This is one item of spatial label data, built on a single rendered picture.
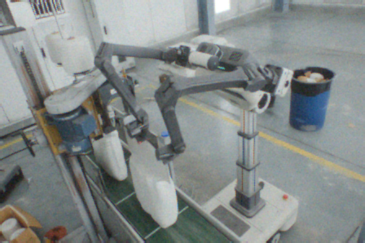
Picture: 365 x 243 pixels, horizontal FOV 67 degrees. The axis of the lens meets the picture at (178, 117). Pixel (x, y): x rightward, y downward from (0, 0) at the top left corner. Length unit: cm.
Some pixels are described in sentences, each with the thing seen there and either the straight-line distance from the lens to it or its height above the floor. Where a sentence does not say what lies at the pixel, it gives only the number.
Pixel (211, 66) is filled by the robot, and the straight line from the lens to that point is 130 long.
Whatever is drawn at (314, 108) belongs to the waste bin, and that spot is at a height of 33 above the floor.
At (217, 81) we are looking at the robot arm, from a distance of 106.
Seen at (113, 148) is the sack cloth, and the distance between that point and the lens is 233.
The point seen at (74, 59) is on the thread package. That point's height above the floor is 160.
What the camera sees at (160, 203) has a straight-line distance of 185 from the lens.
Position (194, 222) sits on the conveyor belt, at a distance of 206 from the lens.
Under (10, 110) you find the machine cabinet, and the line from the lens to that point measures 460.
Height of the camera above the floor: 199
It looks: 30 degrees down
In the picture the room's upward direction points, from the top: 8 degrees counter-clockwise
